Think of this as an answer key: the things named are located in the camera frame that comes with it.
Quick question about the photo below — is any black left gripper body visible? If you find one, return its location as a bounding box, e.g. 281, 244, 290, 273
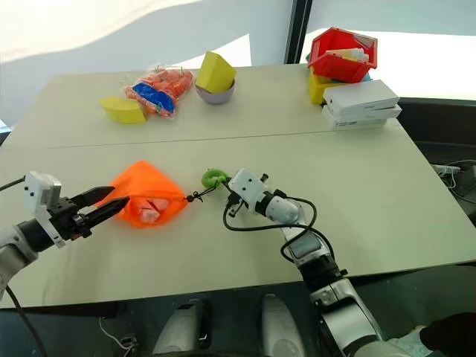
48, 198, 93, 242

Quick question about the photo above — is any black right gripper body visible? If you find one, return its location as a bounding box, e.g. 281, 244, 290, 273
227, 192, 249, 219

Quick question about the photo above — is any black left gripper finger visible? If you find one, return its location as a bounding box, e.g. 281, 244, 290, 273
78, 197, 131, 226
71, 186, 116, 213

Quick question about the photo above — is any black drawstring cord with bead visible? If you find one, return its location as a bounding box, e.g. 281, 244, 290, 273
184, 185, 219, 204

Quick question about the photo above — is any orange fabric pouch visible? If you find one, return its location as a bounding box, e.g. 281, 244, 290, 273
94, 159, 189, 229

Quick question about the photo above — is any white tube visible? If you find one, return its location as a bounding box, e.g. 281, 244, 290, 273
147, 199, 170, 215
137, 206, 162, 225

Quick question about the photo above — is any purple bowl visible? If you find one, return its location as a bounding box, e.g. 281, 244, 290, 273
194, 78, 237, 106

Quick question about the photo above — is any yellow foam wedge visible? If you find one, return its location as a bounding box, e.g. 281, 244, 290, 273
99, 96, 148, 125

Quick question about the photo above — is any yellow foam block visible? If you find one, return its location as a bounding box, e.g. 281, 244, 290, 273
194, 50, 238, 94

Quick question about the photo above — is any bag of orange pieces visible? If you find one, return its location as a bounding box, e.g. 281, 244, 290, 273
120, 64, 196, 120

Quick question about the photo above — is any grey rounded robot leg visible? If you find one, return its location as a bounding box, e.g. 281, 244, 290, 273
259, 293, 305, 357
151, 298, 206, 356

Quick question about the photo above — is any yellow plastic bin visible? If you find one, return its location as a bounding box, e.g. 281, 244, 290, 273
307, 70, 347, 106

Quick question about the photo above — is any white flat carton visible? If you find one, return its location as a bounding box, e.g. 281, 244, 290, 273
321, 79, 400, 116
321, 103, 404, 132

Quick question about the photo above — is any red plastic bin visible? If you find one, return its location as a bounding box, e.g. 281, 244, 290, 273
307, 26, 379, 84

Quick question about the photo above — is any pale yellow bottle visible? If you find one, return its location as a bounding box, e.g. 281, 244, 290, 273
333, 48, 364, 61

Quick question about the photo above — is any white power strip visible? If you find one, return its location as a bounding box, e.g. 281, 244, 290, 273
430, 160, 463, 176

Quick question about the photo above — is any white patterned cloth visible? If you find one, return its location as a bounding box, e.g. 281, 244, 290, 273
392, 324, 429, 357

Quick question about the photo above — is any dark maroon rounded object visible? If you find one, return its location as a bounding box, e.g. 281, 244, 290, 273
419, 311, 476, 357

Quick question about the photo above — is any green ring toy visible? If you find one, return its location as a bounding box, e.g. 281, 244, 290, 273
201, 167, 228, 189

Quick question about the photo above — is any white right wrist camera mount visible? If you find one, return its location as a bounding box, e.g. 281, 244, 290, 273
227, 167, 271, 217

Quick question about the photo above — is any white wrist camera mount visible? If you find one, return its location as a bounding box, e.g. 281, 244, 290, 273
22, 171, 67, 249
227, 167, 271, 217

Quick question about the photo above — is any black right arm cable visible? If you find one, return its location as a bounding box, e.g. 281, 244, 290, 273
222, 196, 336, 262

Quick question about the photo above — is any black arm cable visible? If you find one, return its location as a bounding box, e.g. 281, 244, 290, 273
222, 196, 336, 262
0, 177, 48, 357

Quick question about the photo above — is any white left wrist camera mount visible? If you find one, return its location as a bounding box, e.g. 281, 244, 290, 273
22, 171, 67, 249

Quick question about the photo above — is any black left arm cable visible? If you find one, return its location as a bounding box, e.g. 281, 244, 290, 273
0, 177, 48, 357

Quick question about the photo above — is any white floor cable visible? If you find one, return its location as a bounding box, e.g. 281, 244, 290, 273
97, 315, 138, 351

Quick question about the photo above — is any black window post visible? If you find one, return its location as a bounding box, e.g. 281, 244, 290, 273
283, 0, 315, 65

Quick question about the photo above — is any thin white cable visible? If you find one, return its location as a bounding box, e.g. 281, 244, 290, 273
437, 158, 476, 205

